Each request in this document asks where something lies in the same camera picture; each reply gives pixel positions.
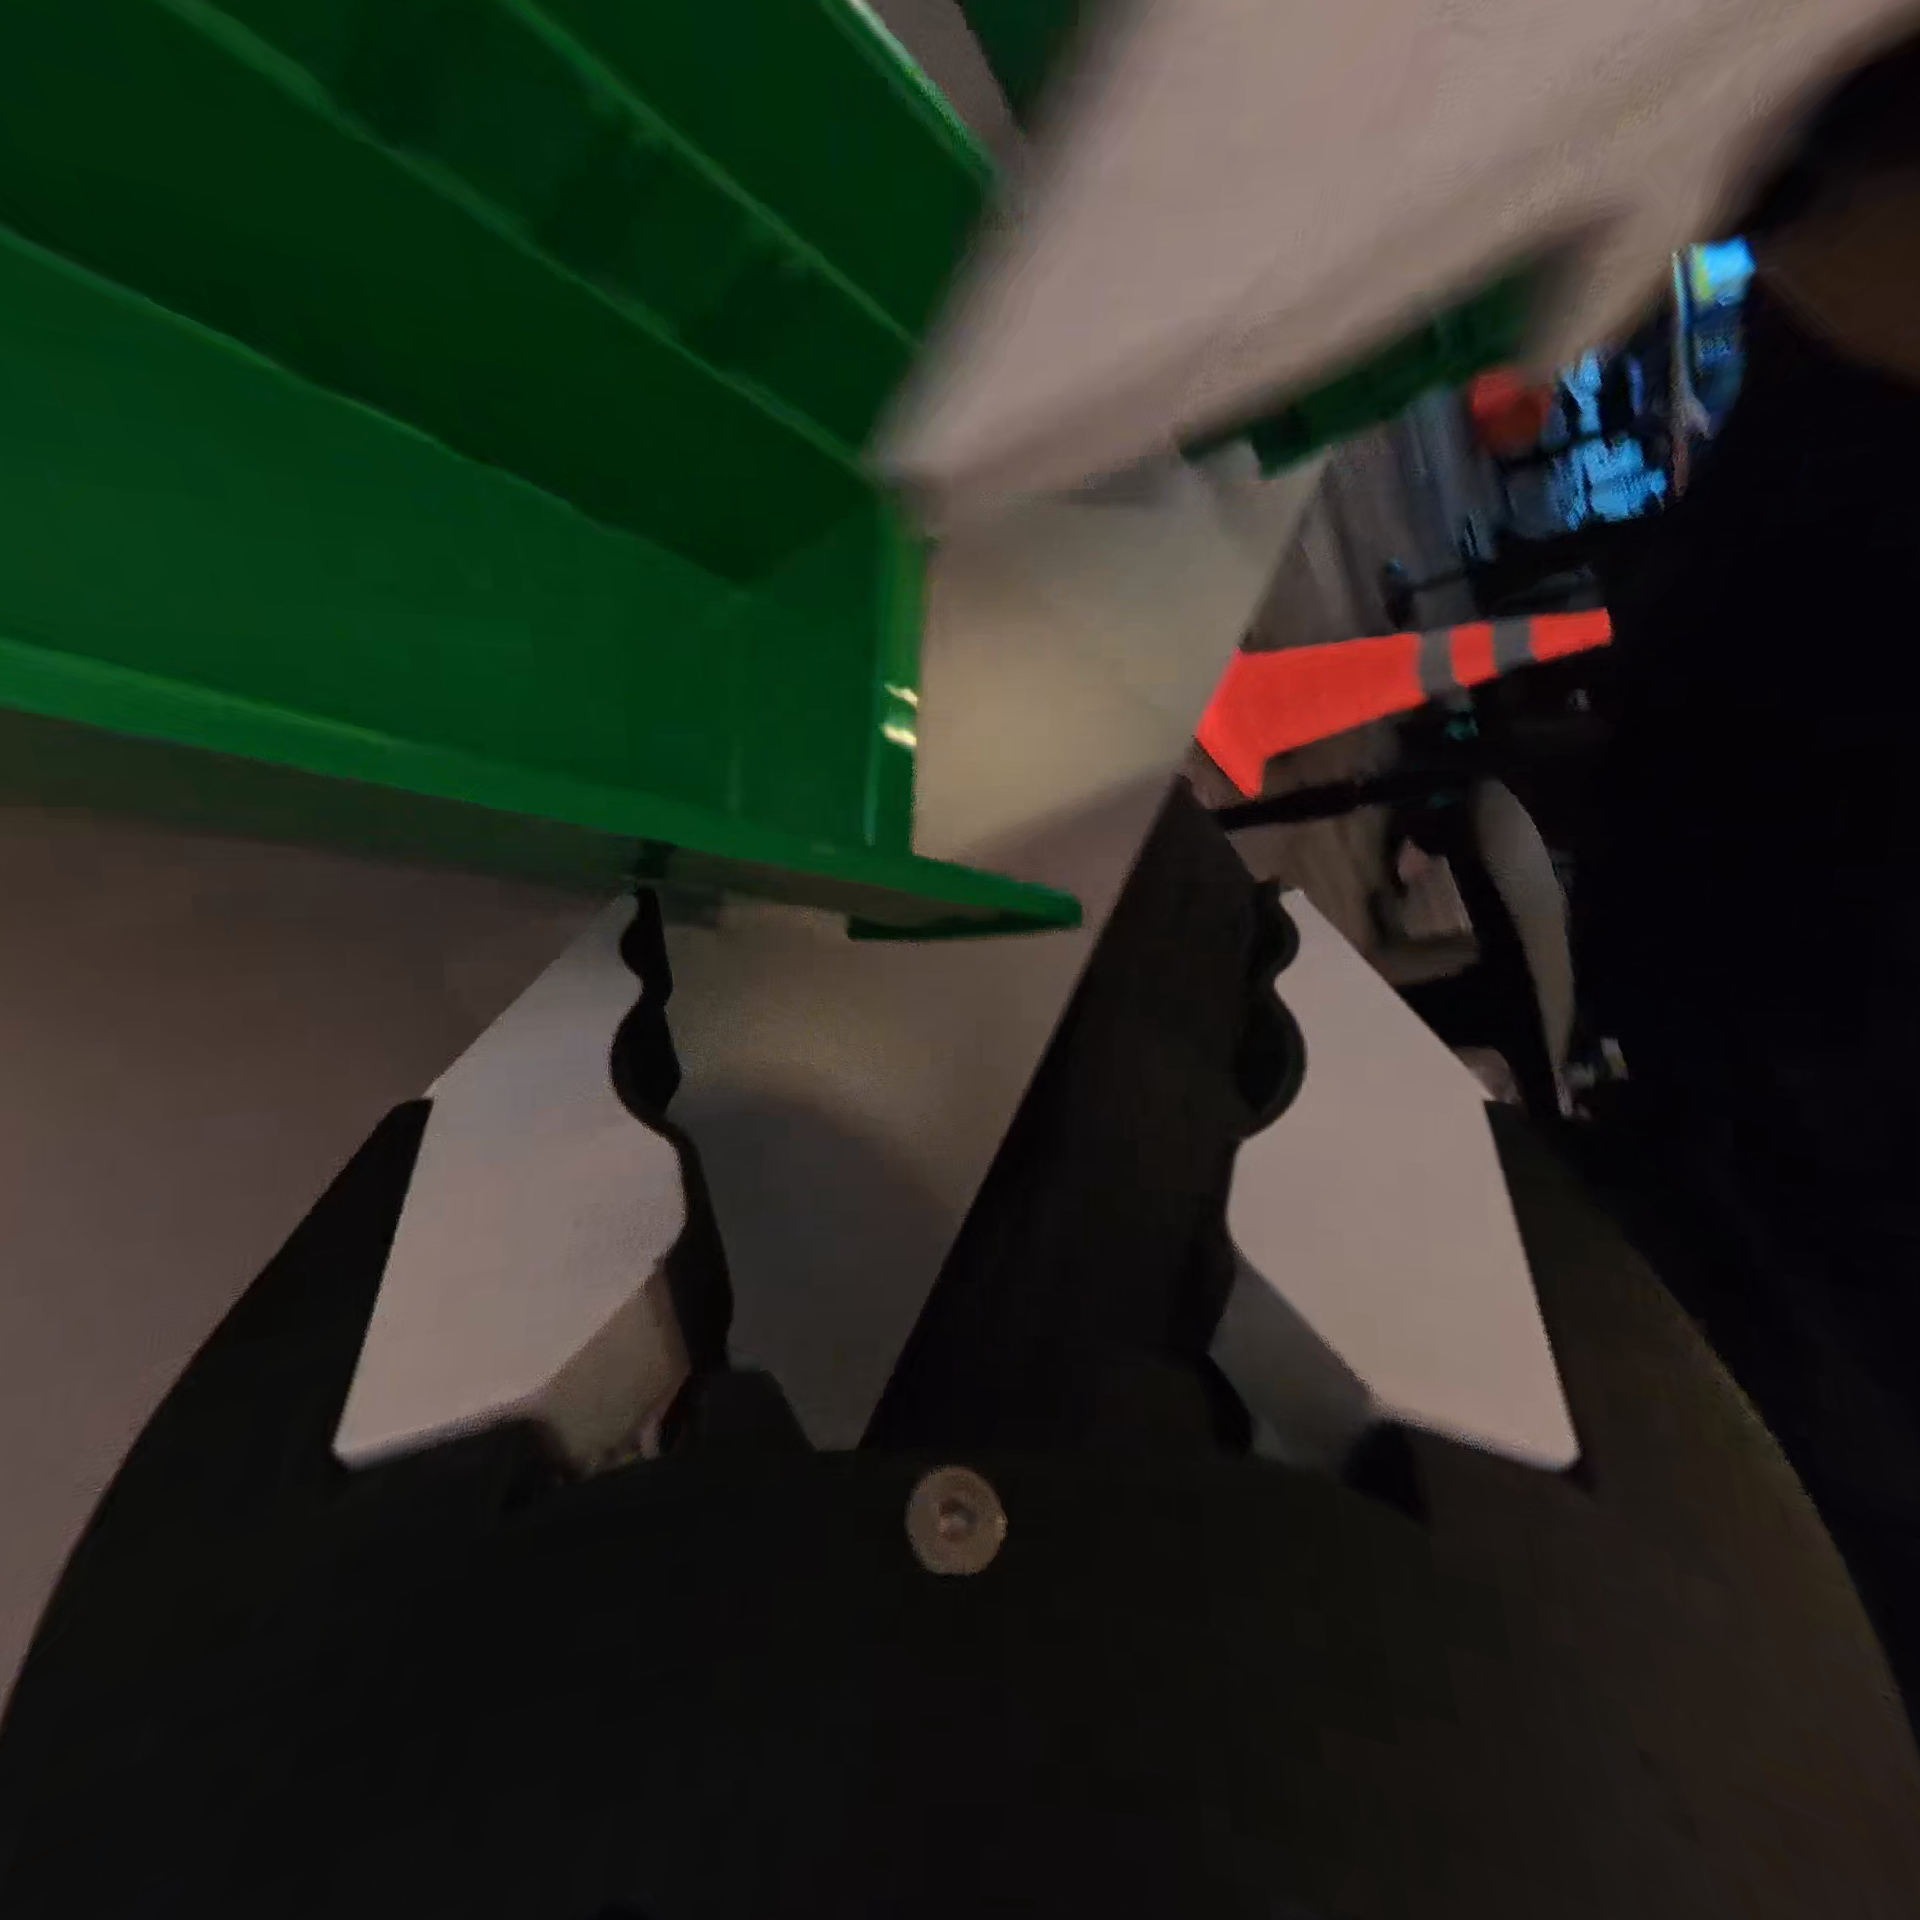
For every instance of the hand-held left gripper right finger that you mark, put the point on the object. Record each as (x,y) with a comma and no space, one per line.
(1395,1245)

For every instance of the person's dark clothing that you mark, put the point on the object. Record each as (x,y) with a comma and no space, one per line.
(1771,902)

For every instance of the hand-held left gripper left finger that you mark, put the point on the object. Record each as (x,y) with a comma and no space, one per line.
(511,1230)

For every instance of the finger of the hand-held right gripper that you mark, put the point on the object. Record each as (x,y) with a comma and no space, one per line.
(1276,195)

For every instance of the blue lit screen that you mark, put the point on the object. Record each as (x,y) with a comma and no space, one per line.
(1612,452)

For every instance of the black rod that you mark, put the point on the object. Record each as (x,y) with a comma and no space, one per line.
(1291,810)

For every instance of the orange traffic cone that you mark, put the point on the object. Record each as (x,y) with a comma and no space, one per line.
(1349,691)

